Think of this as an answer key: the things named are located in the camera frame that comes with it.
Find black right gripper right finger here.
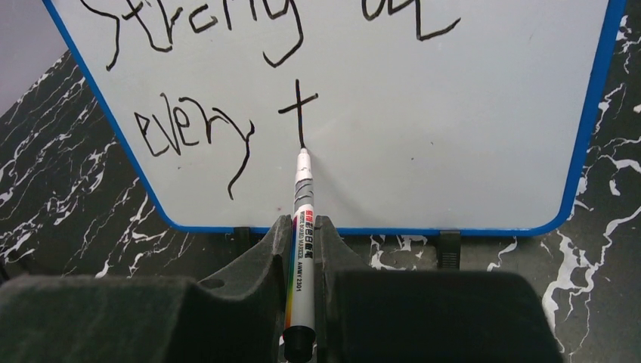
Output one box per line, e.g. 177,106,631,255
315,216,563,362

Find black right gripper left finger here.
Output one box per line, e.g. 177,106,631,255
1,216,292,362

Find white marker pen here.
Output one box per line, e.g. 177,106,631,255
283,148,316,362

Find blue framed whiteboard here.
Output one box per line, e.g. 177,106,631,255
45,1,626,236

